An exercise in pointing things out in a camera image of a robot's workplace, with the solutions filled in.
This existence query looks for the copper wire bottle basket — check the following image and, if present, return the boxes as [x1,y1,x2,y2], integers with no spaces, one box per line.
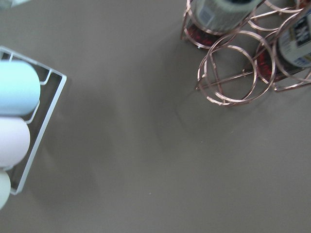
[181,0,311,106]

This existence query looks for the tea bottle back slot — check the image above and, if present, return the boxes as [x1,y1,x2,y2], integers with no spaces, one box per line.
[184,0,262,49]

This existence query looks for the tea bottle side slot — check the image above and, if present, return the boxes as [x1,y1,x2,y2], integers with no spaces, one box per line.
[274,10,311,83]

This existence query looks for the light blue plastic cup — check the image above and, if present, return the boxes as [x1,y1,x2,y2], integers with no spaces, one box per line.
[0,60,40,116]

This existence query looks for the pink plastic cup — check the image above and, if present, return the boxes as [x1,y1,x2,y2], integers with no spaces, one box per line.
[0,116,30,167]

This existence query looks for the pale green plastic cup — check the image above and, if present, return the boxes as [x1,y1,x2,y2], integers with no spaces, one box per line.
[0,169,11,209]

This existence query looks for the white wire cup rack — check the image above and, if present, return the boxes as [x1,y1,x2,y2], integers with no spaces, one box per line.
[0,46,67,195]

